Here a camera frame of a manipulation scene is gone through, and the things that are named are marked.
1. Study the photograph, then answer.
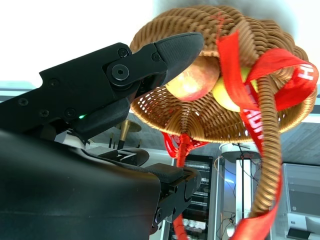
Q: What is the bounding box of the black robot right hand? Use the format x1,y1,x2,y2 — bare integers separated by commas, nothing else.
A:
0,31,205,240

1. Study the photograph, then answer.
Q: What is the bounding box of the brown wicker basket with handle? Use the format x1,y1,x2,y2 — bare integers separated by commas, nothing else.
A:
129,6,319,221

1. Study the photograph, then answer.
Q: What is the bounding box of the red apple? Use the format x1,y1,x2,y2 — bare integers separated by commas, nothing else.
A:
164,56,221,102

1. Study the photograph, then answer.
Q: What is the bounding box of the red printed ribbon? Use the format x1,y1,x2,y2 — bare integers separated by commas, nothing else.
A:
161,30,320,240

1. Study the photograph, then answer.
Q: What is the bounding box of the green apple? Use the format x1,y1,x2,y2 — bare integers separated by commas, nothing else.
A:
212,66,259,113

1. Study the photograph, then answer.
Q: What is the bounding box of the brass cone shaped ornament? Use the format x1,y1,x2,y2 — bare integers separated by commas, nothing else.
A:
119,119,142,150

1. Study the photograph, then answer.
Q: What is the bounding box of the grey white printer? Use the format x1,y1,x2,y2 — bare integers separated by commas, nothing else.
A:
286,186,320,240

